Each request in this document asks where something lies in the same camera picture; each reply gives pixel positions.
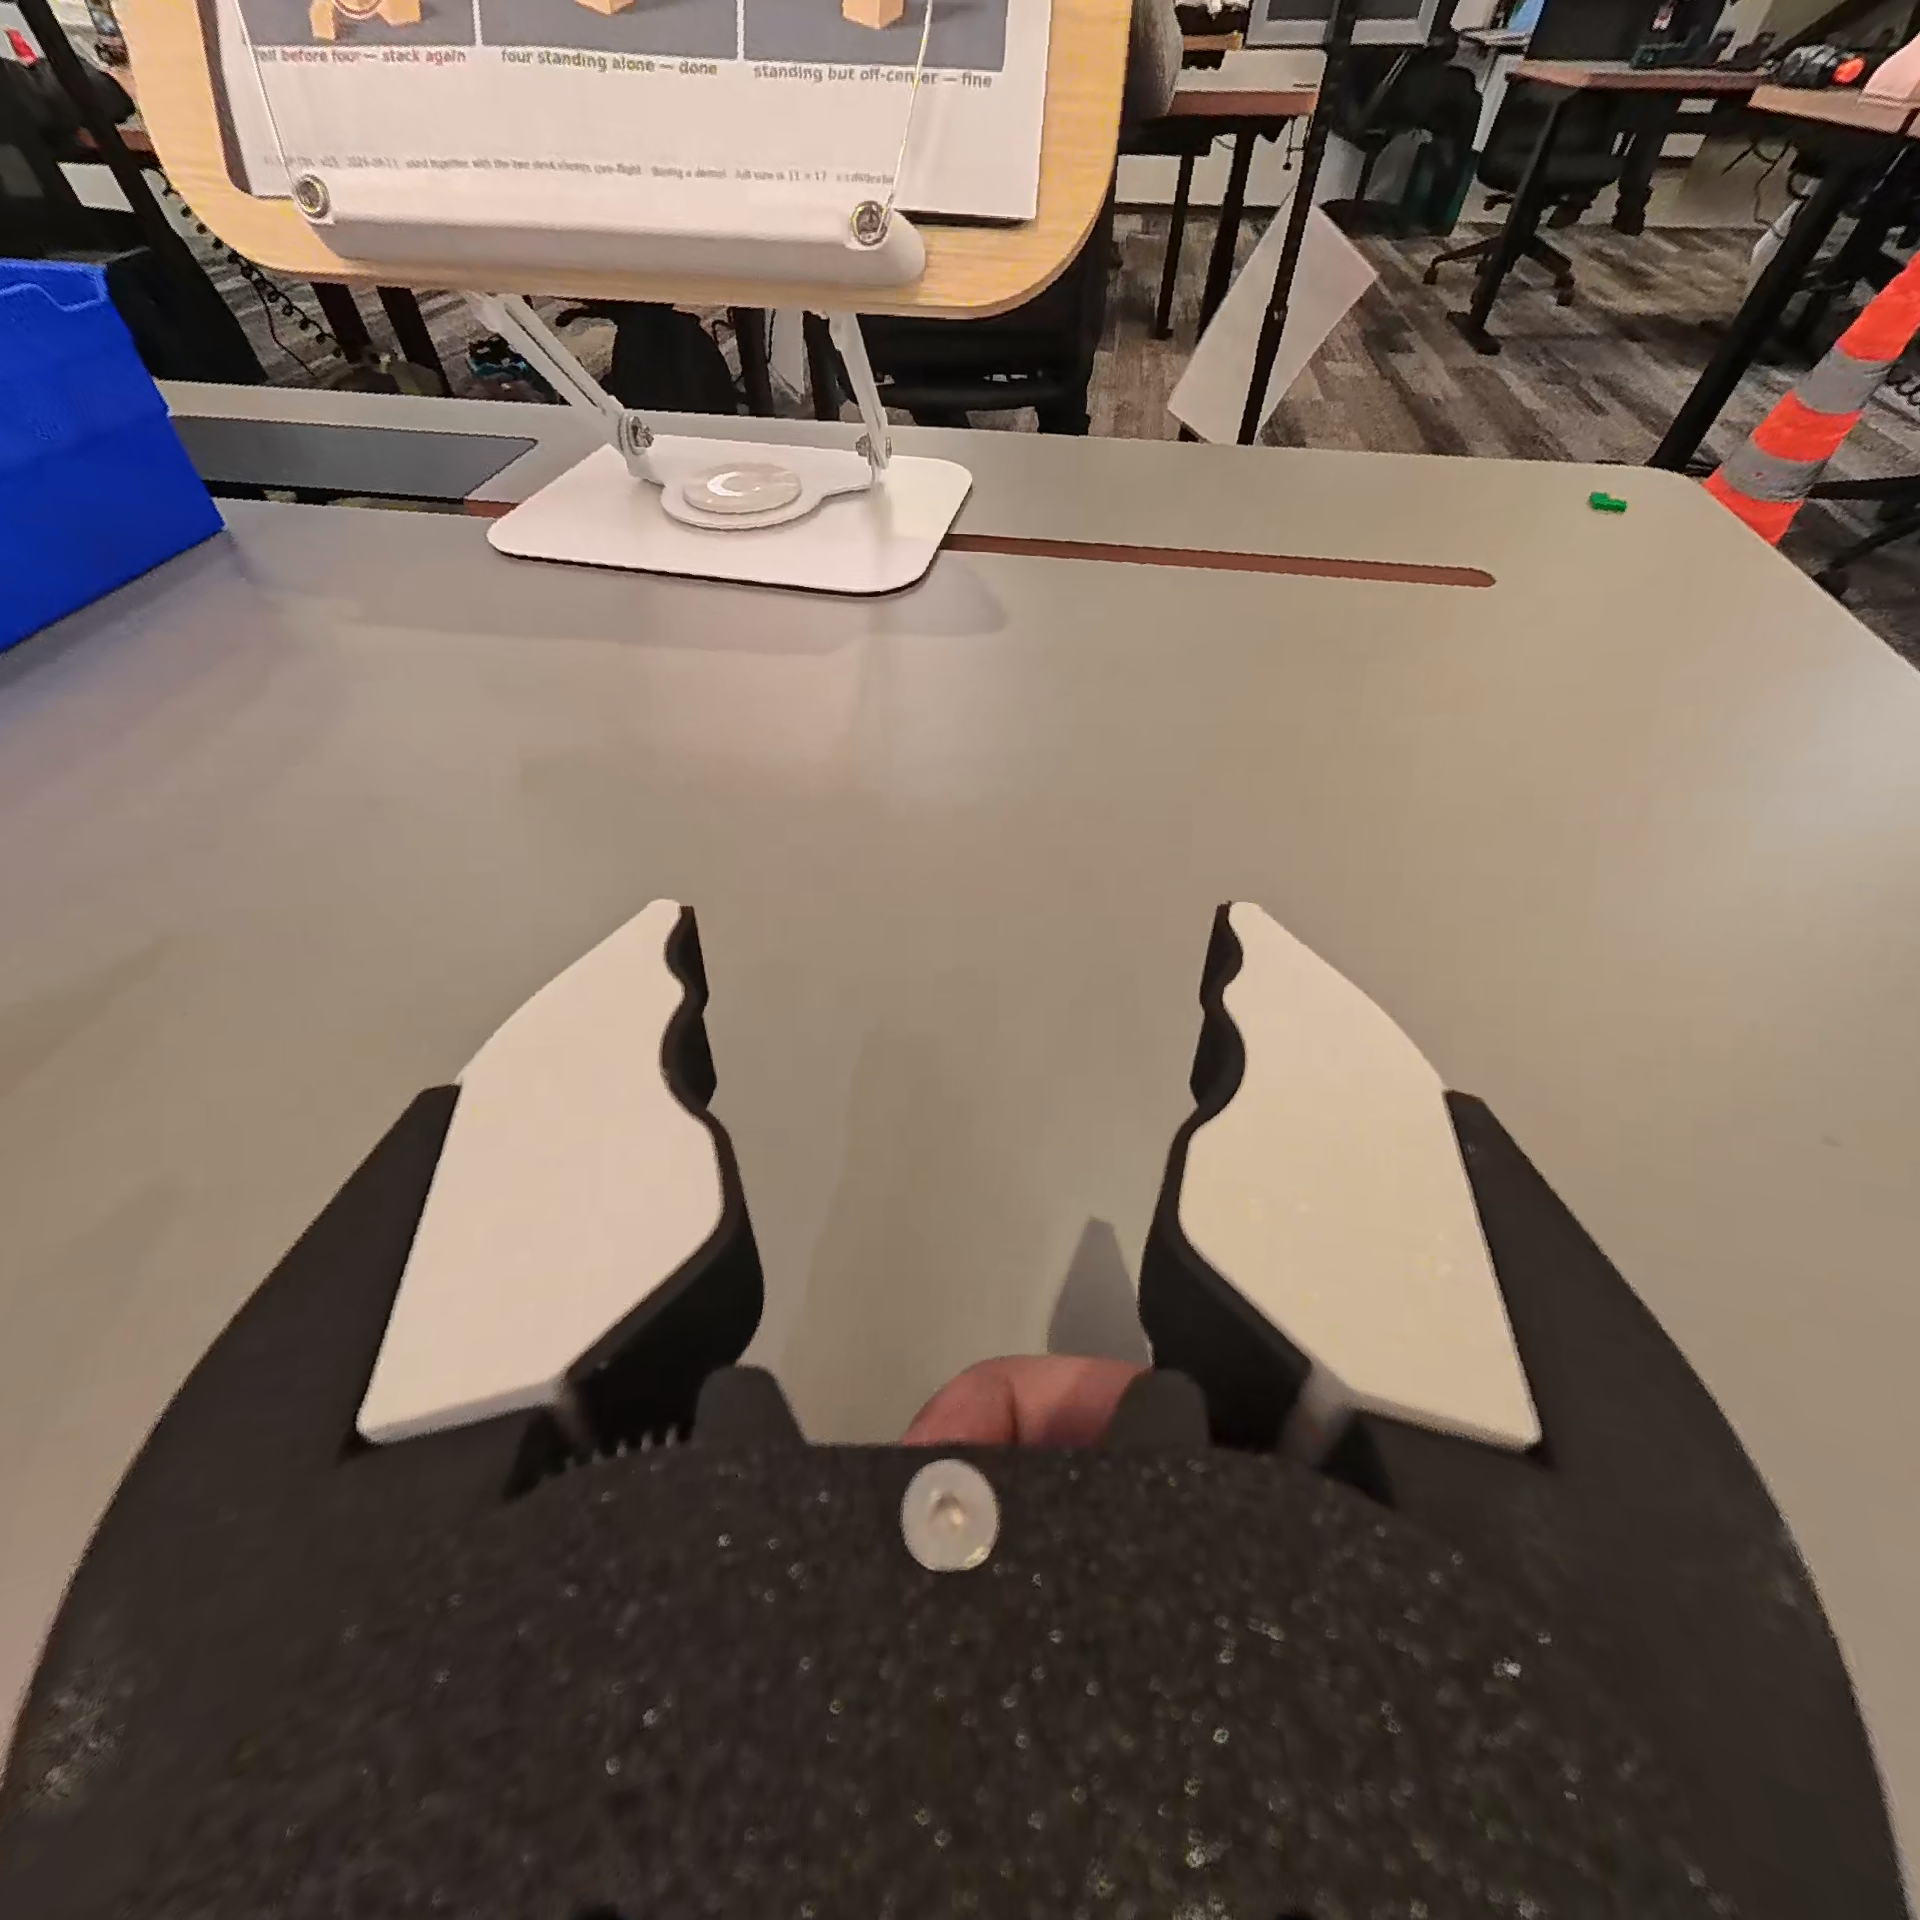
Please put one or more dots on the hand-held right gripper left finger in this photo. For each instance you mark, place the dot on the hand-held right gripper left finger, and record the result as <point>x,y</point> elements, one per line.
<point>560,1207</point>

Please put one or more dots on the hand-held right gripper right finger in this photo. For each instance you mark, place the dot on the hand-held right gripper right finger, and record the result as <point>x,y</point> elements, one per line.
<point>1358,1207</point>

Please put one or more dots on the blue plastic bin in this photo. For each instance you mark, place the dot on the blue plastic bin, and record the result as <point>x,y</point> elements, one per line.
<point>90,446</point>

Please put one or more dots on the white slanted panel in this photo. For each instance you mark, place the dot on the white slanted panel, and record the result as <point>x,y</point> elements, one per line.
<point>1281,334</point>

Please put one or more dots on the orange striped traffic cone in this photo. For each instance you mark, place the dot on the orange striped traffic cone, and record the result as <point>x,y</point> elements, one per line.
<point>1801,424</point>

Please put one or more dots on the black office chair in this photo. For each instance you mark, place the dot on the black office chair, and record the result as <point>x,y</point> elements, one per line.
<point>991,366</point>
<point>1530,179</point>

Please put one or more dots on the white instruction sheet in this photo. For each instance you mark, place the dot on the white instruction sheet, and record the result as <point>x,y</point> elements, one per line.
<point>598,86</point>

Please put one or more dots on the wooden display board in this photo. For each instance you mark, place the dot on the wooden display board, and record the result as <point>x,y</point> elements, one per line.
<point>163,157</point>

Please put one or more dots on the dark office desk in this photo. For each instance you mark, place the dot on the dark office desk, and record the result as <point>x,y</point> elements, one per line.
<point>1678,82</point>

